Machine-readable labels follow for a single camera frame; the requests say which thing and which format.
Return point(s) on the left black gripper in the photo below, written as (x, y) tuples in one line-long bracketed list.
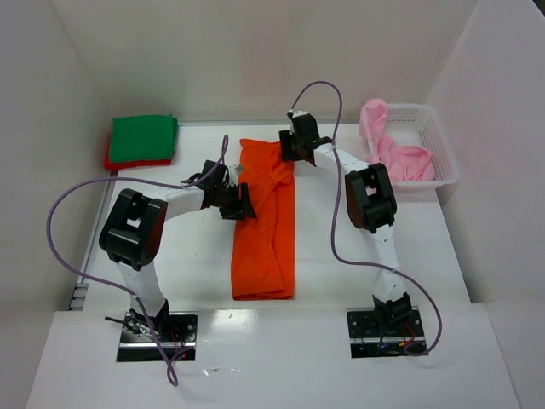
[(238, 201)]

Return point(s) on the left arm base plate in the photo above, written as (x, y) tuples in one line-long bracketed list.
[(178, 338)]

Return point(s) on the folded green t shirt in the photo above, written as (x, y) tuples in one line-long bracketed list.
[(144, 137)]

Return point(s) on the white plastic basket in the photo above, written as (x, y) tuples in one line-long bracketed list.
[(418, 125)]

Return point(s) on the folded red t shirt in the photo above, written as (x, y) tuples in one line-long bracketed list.
[(136, 164)]

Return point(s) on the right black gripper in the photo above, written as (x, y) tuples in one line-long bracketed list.
[(288, 145)]

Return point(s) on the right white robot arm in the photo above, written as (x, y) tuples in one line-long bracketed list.
[(371, 208)]

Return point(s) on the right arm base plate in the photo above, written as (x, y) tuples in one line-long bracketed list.
[(368, 340)]

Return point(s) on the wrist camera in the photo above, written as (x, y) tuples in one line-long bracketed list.
[(236, 169), (295, 113)]

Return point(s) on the pink t shirt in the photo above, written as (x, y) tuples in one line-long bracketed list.
[(403, 163)]

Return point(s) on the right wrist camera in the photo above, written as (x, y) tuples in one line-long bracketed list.
[(295, 113)]

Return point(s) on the orange t shirt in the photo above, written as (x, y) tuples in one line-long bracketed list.
[(263, 252)]

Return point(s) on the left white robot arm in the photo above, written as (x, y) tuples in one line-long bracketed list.
[(132, 234)]

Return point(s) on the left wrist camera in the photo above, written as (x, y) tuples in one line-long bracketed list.
[(236, 169)]

